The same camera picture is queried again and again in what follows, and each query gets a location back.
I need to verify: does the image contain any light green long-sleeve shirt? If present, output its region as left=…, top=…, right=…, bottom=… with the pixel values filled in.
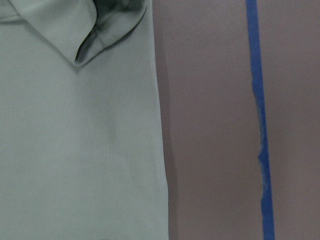
left=0, top=0, right=169, bottom=240

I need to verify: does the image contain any blue tape line lengthwise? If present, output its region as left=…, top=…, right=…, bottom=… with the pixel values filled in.
left=245, top=0, right=275, bottom=240

